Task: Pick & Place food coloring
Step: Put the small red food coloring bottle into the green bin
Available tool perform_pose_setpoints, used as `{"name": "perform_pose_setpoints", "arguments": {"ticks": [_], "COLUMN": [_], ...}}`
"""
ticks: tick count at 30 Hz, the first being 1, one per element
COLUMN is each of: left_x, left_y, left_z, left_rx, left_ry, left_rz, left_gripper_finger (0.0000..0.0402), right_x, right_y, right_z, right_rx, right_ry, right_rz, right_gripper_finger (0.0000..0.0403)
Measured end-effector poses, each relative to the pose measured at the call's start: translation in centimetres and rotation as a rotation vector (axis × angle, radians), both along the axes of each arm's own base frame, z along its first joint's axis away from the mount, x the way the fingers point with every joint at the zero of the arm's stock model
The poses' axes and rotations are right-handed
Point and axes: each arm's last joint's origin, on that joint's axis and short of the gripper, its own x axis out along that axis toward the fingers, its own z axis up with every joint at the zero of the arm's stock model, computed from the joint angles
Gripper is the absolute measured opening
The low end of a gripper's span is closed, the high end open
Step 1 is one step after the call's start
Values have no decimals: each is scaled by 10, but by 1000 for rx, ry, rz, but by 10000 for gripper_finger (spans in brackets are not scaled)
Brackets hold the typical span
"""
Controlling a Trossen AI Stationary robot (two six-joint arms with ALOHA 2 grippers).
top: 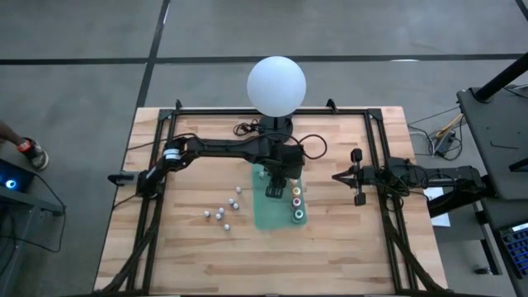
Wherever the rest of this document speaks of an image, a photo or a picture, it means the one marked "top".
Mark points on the black computer mouse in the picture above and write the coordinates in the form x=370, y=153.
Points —
x=482, y=271

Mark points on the black hex key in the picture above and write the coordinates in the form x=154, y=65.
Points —
x=503, y=146

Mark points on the large red food coloring bottle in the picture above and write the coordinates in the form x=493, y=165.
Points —
x=296, y=202

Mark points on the white paper sheet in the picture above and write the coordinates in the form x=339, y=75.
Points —
x=437, y=210

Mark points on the large yellow food coloring bottle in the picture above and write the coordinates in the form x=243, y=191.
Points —
x=296, y=191
x=294, y=181

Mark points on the person's leg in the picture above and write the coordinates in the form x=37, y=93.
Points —
x=8, y=133

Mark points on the backlit computer keyboard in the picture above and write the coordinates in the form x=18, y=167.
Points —
x=517, y=247

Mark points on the large green food coloring bottle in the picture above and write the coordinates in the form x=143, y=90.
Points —
x=298, y=214

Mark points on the white globe table lamp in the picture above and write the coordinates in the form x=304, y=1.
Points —
x=276, y=86

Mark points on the black desk support beam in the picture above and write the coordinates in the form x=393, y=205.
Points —
x=453, y=204

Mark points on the green cutting mat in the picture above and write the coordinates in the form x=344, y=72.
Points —
x=272, y=214

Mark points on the person's shoe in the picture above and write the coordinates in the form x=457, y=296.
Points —
x=35, y=153

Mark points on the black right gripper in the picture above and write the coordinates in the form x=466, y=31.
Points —
x=358, y=178

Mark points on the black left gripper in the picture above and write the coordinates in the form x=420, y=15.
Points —
x=284, y=161

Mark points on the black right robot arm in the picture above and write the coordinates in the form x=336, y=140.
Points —
x=445, y=177

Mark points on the dark grey desk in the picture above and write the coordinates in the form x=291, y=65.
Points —
x=495, y=136

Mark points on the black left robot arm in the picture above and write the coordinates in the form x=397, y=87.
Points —
x=227, y=147

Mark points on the black round post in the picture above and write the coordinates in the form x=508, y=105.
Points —
x=503, y=78

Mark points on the black metal stand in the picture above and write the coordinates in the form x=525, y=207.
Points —
x=37, y=205

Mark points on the black computer with blue light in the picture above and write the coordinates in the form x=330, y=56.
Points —
x=12, y=177

